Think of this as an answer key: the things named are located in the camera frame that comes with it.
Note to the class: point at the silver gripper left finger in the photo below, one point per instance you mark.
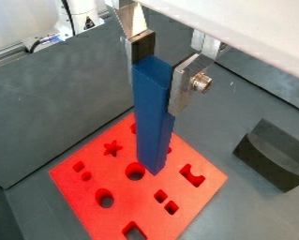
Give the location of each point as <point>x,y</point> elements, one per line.
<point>139,38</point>

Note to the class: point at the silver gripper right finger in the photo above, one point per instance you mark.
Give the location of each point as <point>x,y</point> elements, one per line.
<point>189,76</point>

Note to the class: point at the blue rectangular block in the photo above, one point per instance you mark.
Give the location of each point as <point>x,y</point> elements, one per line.
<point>151,79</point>

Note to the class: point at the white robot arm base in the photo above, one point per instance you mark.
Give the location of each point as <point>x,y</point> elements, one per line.
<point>76,17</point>

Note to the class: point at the black curved block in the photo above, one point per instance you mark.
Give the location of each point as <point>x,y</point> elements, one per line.
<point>270,151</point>

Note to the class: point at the red shape sorter board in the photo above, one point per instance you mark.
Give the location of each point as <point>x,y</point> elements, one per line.
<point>115,196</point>

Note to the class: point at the aluminium rail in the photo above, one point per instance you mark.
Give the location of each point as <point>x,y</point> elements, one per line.
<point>12,53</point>

